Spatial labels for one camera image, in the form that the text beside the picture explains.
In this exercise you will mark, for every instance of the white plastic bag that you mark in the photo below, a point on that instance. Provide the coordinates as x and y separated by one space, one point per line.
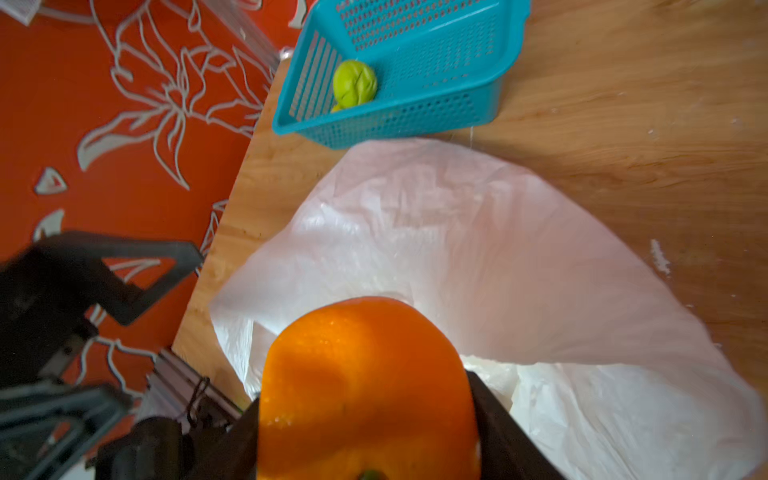
605 370

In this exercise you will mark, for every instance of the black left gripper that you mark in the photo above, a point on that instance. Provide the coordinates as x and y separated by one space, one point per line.
46 292

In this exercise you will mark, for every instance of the orange fruit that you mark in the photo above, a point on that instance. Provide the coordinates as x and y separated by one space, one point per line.
363 387

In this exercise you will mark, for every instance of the teal plastic basket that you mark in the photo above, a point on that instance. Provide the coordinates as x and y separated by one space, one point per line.
439 65

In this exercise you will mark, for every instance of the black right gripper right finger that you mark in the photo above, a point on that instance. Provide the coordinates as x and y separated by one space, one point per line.
506 451

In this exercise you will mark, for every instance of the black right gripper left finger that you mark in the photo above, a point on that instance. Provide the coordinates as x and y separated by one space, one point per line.
224 452

